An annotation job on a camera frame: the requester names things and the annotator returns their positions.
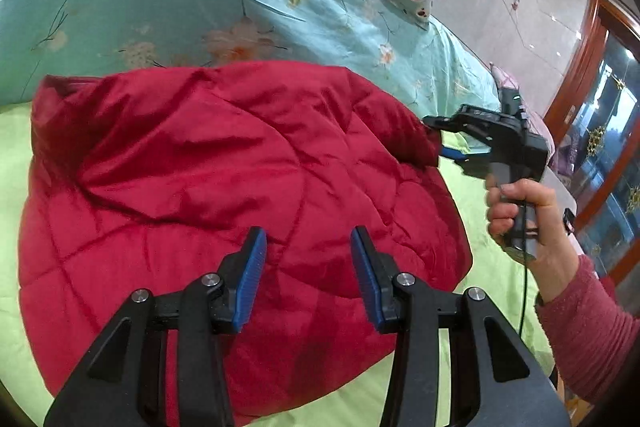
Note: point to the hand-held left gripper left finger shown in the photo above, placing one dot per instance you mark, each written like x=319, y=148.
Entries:
x=250, y=283

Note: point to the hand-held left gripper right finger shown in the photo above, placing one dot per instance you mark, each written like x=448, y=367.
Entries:
x=367, y=283

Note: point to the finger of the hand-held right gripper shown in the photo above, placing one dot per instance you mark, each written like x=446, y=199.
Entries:
x=460, y=119
x=452, y=153

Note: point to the red quilted jacket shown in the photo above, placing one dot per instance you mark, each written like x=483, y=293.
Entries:
x=200, y=167

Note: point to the person's right forearm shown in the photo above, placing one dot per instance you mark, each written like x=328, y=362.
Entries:
x=595, y=332

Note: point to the person's right hand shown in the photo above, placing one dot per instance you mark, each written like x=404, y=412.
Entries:
x=550, y=232

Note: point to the wooden glass door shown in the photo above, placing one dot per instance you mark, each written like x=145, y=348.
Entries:
x=585, y=57

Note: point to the light green bed sheet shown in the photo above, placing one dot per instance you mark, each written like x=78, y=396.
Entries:
x=495, y=297

